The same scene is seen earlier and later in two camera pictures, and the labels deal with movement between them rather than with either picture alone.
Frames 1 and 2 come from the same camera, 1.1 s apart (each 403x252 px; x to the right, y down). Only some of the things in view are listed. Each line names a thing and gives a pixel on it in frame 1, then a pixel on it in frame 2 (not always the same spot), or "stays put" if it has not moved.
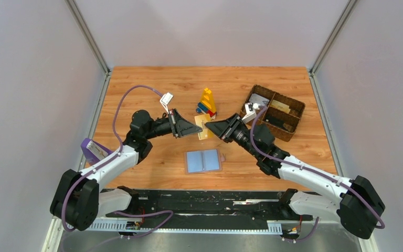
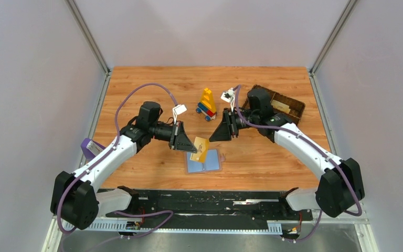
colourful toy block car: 207,105 stays put
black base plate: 210,209 stays put
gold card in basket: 280,106 stays put
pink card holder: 203,161 stays put
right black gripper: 231,127 -> 229,123
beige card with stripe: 200,121 -> 201,145
